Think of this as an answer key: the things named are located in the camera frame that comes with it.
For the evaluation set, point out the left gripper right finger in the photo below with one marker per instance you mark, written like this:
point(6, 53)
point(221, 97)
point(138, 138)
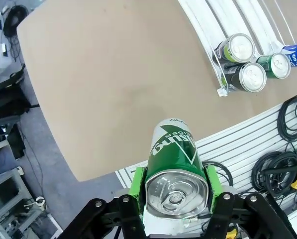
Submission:
point(240, 219)

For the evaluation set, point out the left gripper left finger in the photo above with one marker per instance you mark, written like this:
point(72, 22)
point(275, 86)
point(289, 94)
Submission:
point(113, 219)

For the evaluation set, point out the green Chilsung cider can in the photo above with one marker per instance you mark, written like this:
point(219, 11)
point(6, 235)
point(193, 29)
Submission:
point(173, 154)
point(275, 65)

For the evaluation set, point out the white slotted base panel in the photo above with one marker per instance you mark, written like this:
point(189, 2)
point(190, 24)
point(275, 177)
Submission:
point(245, 149)

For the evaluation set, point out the black Pepsi can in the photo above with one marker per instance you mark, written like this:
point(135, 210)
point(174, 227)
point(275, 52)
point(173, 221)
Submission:
point(237, 47)
point(250, 77)

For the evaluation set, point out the black equipment case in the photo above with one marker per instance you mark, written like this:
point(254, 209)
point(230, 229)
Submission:
point(6, 92)

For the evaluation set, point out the white can dispenser rack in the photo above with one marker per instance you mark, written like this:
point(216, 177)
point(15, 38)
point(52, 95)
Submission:
point(213, 15)

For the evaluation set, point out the grey metal frame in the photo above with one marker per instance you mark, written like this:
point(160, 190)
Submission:
point(4, 191)

